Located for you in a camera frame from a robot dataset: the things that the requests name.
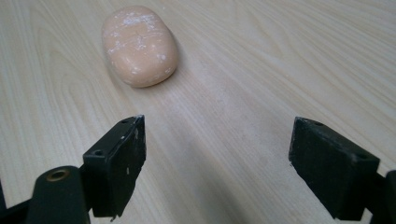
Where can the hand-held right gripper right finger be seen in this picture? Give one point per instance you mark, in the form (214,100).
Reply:
(333,168)

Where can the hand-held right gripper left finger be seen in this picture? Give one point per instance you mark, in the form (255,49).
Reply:
(116,168)

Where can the orange oval bread roll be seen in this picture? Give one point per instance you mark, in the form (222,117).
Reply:
(139,46)

